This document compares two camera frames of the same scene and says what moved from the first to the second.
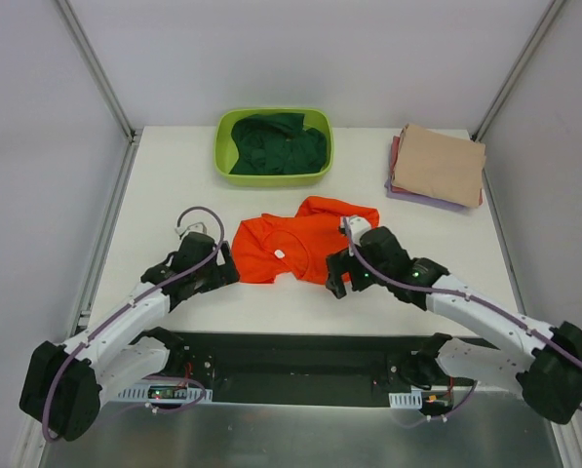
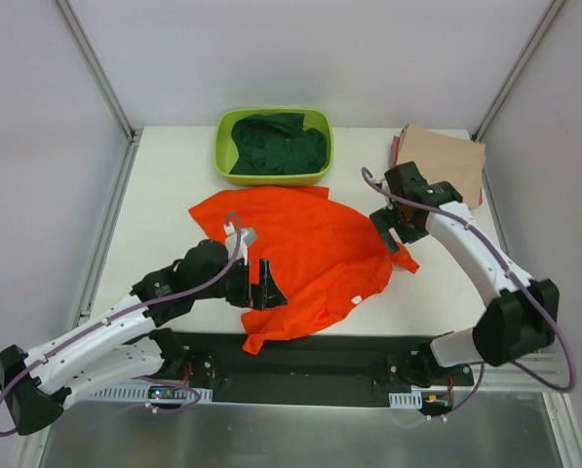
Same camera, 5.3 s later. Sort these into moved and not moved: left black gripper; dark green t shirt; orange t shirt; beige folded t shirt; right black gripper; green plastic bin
Moved: right black gripper; orange t shirt; left black gripper
Not moved: dark green t shirt; beige folded t shirt; green plastic bin
